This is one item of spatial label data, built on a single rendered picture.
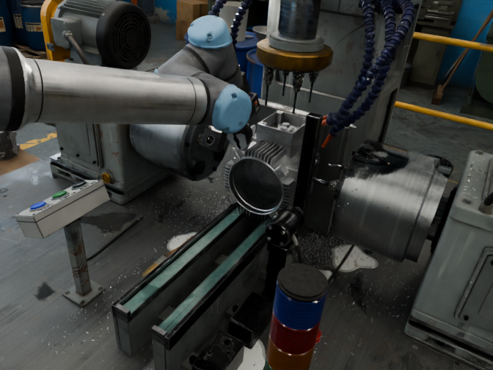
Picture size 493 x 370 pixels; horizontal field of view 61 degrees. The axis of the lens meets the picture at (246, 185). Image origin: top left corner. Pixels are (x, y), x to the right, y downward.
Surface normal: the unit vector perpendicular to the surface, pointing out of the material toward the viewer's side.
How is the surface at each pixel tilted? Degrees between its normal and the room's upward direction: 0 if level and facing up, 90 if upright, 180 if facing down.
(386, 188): 51
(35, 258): 0
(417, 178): 32
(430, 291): 89
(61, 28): 90
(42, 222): 69
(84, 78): 46
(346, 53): 90
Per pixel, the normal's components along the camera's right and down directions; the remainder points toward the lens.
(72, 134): -0.51, 0.42
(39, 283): 0.07, -0.85
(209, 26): -0.20, -0.52
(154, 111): 0.59, 0.63
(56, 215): 0.82, -0.01
